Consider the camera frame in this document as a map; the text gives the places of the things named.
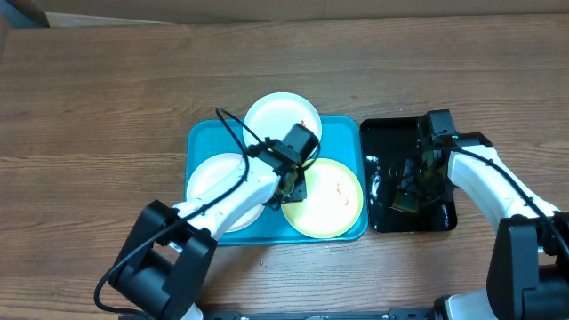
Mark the white plate top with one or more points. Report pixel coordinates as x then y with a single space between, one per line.
275 114

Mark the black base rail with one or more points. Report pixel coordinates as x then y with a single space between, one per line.
392 314

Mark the cardboard sheet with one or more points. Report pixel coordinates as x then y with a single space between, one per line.
217 11

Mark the white plate left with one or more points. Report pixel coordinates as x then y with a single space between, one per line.
212 171

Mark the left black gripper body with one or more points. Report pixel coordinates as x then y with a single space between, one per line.
299 194

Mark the yellow plate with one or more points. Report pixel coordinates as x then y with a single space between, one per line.
333 204

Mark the white plate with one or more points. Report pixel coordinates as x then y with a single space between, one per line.
212 171
275 114

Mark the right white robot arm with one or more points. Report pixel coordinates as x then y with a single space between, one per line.
528 273

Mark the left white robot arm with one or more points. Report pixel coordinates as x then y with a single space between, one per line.
164 261

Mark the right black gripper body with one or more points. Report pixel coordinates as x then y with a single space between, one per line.
413 183

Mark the teal plastic tray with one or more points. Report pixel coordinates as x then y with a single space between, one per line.
340 142

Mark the green yellow sponge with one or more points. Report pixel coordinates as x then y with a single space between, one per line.
418 186

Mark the black water tray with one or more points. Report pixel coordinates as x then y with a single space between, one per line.
383 142

